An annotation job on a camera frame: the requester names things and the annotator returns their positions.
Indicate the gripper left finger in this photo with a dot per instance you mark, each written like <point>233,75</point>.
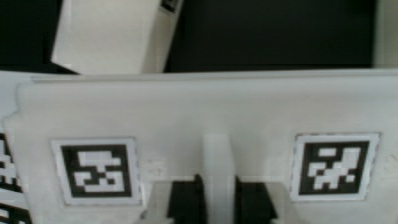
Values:
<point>187,203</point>

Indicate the small white cabinet top panel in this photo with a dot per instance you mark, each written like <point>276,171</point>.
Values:
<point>114,35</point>

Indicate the white cabinet door panel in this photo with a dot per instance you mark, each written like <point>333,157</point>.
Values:
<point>112,134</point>

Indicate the white marker sheet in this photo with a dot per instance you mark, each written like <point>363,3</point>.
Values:
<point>15,213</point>

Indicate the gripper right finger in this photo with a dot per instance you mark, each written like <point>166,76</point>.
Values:
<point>255,210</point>

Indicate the white cabinet body box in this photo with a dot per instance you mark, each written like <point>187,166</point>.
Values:
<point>386,35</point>

